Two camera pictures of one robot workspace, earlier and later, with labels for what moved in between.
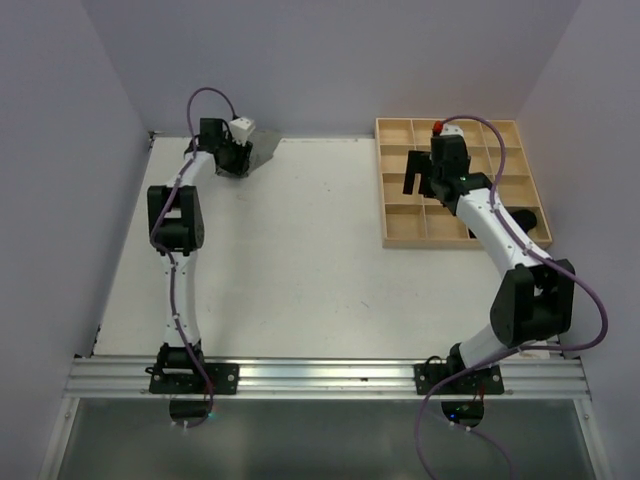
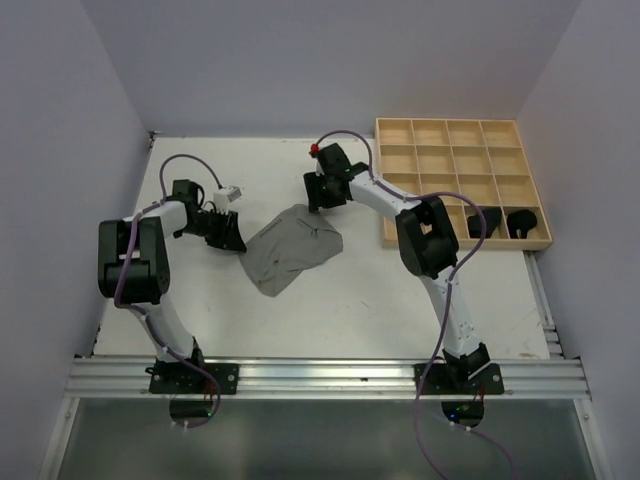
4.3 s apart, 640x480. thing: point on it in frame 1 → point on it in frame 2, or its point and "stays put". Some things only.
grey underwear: [264, 144] → [299, 241]
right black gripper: [419, 161] → [315, 197]
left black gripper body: [236, 156] → [213, 227]
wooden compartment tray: [422, 220] stays put
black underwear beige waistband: [526, 218] stays put
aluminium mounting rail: [330, 378] stays put
